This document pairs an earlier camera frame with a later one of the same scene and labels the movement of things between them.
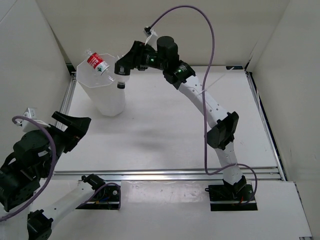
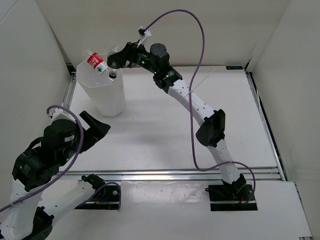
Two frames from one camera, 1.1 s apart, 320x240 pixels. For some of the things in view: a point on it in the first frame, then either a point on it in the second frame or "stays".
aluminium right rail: [275, 147] stays
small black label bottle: [122, 73] -> [112, 72]
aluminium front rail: [256, 173] stays
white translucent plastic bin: [102, 90] stays
